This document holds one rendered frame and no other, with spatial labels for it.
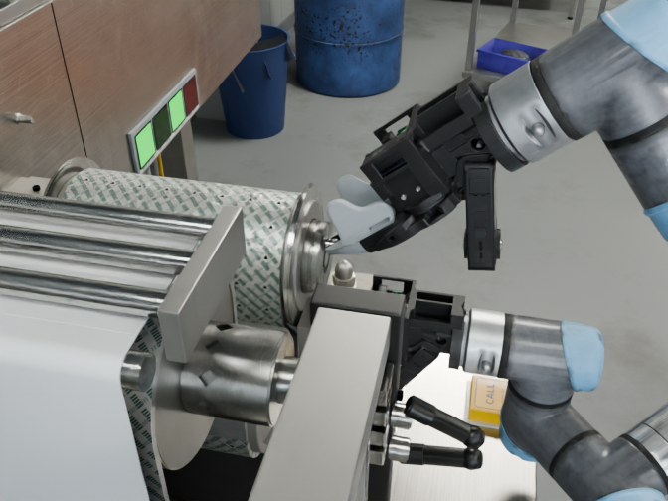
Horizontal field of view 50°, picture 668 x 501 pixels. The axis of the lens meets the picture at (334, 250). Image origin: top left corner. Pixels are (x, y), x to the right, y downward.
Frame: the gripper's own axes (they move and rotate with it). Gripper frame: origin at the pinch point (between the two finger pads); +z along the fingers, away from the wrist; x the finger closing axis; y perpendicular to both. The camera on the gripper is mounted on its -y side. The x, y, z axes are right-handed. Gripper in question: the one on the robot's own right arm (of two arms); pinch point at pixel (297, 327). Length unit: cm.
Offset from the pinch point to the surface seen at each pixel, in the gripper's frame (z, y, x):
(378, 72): 39, -95, -312
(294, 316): -3.2, 12.5, 11.6
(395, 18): 33, -68, -321
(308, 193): -3.2, 22.9, 5.0
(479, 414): -23.9, -17.2, -6.4
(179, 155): 47, -20, -71
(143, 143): 29.4, 10.1, -23.3
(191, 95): 29, 9, -42
